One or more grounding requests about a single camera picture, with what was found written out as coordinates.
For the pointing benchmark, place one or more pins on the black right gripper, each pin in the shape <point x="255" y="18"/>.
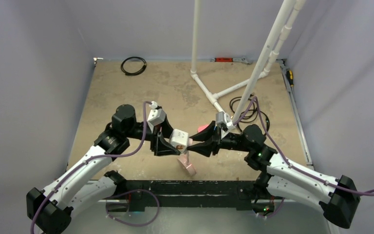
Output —
<point x="217" y="142"/>

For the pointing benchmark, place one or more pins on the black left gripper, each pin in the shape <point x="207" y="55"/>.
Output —
<point x="158" y="145"/>

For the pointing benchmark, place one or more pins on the pink plug adapter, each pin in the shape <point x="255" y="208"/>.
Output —
<point x="201" y="128"/>

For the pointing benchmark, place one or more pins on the white cube power socket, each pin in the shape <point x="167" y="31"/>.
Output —
<point x="180" y="140"/>

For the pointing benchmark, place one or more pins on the pink round socket with cord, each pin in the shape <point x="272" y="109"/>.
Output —
<point x="185" y="163"/>

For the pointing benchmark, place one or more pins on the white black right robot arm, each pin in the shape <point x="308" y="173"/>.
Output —
<point x="336" y="198"/>

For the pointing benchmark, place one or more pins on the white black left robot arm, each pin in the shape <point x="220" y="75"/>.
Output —
<point x="52" y="208"/>

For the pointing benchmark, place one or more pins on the yellow black screwdriver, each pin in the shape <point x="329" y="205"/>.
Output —
<point x="290" y="77"/>

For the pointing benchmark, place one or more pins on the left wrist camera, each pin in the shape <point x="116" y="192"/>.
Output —
<point x="156" y="115"/>

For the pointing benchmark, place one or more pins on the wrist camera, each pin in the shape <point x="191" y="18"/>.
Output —
<point x="156" y="115"/>
<point x="224" y="121"/>

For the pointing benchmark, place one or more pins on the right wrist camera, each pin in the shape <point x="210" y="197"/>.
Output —
<point x="224" y="121"/>

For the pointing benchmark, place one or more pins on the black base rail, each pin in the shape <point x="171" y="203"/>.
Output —
<point x="241" y="195"/>

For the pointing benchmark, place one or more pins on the red handled adjustable wrench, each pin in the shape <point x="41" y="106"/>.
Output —
<point x="239" y="60"/>

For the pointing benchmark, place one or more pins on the white PVC pipe frame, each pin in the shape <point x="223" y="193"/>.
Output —
<point x="278" y="34"/>

